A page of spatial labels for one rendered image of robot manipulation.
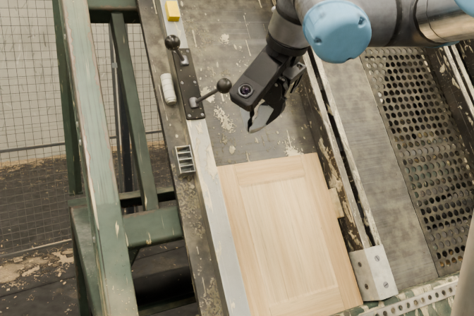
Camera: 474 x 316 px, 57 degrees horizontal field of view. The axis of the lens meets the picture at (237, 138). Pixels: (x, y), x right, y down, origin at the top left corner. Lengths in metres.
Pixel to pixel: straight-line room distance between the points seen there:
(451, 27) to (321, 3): 0.15
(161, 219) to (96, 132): 0.25
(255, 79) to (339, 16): 0.21
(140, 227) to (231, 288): 0.25
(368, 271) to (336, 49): 0.73
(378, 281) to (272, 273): 0.27
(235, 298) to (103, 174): 0.40
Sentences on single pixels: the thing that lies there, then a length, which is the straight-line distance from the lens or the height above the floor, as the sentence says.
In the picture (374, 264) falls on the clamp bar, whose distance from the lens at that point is 1.18.
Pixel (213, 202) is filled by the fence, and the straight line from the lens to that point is 1.04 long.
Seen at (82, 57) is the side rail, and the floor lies 1.50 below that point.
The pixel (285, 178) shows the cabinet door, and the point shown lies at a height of 1.18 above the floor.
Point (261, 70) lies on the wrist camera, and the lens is 0.70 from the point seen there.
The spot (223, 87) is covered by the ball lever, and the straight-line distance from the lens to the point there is 1.02.
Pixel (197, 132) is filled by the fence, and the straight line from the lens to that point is 1.08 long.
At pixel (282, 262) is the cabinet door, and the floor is 1.01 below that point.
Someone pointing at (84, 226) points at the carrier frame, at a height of 0.79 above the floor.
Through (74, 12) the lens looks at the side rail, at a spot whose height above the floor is 1.60.
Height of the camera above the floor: 1.56
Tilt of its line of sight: 14 degrees down
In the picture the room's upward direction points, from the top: straight up
